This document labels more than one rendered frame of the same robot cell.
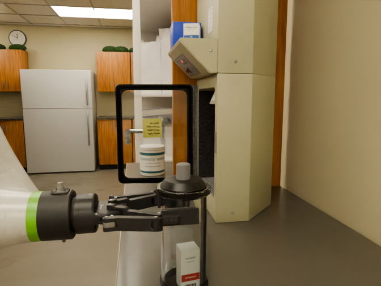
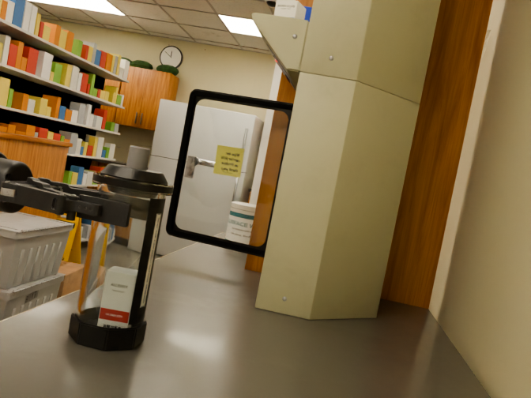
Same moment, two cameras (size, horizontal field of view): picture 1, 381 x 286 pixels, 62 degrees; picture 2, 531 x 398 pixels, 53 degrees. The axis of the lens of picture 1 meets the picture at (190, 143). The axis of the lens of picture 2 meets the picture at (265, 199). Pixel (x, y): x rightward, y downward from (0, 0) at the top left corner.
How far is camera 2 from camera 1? 0.40 m
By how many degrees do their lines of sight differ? 19
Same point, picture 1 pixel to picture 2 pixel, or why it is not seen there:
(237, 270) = (209, 348)
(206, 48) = (288, 32)
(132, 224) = (32, 198)
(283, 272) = (274, 370)
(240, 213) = (298, 302)
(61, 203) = not seen: outside the picture
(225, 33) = (322, 13)
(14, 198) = not seen: outside the picture
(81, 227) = not seen: outside the picture
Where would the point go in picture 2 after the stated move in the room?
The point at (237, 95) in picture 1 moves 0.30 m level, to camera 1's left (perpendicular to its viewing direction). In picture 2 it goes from (325, 110) to (186, 89)
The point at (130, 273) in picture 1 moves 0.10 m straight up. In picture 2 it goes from (65, 306) to (76, 245)
